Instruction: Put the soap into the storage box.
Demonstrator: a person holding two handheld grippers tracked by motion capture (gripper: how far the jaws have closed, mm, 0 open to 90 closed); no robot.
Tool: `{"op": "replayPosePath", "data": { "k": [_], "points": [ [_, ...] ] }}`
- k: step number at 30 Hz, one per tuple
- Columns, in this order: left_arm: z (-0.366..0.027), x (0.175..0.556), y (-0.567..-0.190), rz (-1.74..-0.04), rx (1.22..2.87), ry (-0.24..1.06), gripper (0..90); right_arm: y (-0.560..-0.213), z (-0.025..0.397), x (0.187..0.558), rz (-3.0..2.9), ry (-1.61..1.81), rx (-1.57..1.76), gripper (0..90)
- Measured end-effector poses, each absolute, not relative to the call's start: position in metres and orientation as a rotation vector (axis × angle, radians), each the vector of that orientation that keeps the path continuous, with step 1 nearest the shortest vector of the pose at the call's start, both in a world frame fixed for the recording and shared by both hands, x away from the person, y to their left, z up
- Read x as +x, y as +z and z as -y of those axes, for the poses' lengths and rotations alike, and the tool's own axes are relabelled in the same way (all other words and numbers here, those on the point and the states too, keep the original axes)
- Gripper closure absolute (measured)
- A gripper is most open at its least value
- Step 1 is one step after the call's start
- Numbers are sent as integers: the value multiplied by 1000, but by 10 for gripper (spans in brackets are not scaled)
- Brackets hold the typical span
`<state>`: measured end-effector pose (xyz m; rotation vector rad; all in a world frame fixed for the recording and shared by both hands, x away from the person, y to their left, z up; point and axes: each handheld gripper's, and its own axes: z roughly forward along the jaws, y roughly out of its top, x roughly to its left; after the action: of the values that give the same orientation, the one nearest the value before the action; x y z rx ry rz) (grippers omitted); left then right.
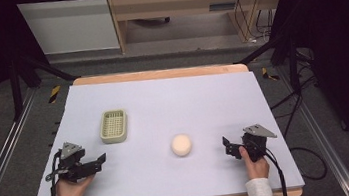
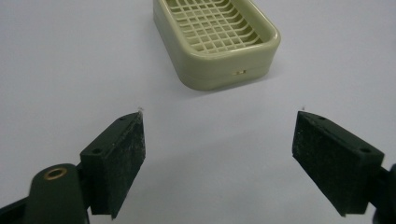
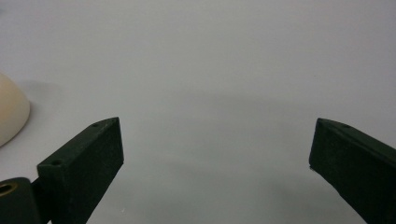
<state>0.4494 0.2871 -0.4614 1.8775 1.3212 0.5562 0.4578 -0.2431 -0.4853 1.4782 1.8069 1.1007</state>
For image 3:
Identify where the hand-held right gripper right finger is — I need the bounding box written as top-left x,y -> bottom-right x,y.
308,118 -> 396,224

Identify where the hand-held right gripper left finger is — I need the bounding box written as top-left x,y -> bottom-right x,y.
36,117 -> 125,224

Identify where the cream rounded object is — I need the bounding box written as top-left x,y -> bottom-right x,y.
0,72 -> 32,147

